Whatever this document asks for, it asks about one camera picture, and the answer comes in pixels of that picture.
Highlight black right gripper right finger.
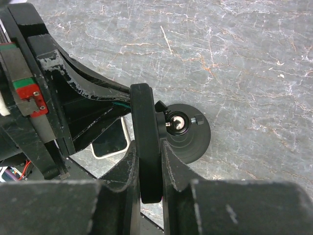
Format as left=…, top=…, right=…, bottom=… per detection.
left=161, top=140, right=202, bottom=235

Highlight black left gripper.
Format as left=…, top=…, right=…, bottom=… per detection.
left=0, top=3, right=130, bottom=180

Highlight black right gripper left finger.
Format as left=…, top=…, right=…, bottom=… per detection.
left=91, top=141, right=141, bottom=235

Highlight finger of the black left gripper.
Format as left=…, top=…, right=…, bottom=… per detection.
left=61, top=97, right=131, bottom=154

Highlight black smartphone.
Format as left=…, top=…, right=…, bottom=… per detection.
left=130, top=83, right=163, bottom=204

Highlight black round-base phone stand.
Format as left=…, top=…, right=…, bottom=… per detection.
left=155, top=101, right=211, bottom=164

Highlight pink-cased smartphone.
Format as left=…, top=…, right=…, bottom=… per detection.
left=90, top=117, right=130, bottom=160

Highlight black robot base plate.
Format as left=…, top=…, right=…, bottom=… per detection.
left=66, top=156, right=164, bottom=235

